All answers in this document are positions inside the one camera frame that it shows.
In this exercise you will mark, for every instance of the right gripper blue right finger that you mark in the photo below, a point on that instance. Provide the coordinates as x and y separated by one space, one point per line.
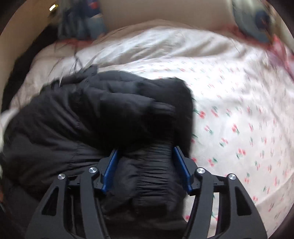
185 176

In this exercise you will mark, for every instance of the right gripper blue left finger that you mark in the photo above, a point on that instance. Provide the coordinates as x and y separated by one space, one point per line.
108 175

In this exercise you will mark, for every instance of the black puffer jacket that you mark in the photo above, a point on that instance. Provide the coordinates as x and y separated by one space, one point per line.
75 122

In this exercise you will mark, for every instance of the white cherry print bedsheet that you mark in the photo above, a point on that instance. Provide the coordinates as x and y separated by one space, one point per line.
242 124

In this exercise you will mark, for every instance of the white striped quilt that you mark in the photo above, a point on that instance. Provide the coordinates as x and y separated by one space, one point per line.
148 40

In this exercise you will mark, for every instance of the blue cartoon curtain right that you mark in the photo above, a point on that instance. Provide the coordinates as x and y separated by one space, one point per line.
253 18

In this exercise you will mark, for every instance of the black garment by wall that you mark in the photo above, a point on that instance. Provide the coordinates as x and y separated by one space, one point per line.
22 64

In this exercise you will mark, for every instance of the wall power socket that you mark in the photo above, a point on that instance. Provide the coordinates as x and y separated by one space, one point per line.
53 7

